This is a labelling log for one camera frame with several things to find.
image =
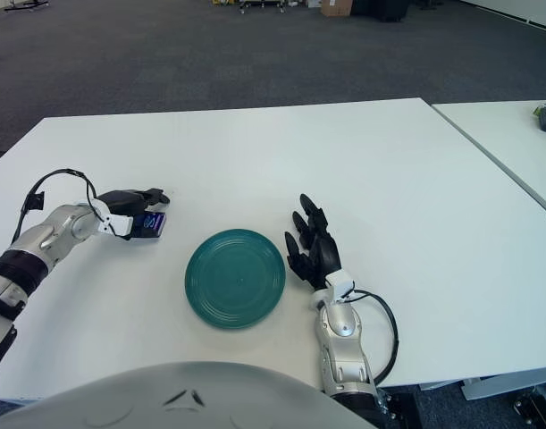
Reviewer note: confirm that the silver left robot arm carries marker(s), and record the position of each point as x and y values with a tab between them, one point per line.
53	232

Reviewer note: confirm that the blue gum pack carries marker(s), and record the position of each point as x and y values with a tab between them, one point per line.
153	223

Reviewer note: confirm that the black cabinet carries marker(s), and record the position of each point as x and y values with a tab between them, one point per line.
382	10

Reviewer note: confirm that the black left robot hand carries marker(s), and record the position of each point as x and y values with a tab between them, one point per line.
120	202

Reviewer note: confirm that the wheeled metal bench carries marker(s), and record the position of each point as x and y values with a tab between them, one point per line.
259	3

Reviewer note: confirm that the yellow items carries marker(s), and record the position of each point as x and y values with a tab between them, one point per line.
222	2

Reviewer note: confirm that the black floor stand base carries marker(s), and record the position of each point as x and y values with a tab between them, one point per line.
27	3

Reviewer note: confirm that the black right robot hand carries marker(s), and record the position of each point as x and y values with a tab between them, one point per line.
321	254

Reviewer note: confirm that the white table foot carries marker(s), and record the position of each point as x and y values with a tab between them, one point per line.
487	385

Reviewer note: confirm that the grey robot torso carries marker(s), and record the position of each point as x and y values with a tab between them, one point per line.
165	397

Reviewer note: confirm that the brown cardboard box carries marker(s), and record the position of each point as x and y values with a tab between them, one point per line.
336	8

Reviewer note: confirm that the green round plate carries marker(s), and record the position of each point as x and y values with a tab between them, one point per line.
237	281

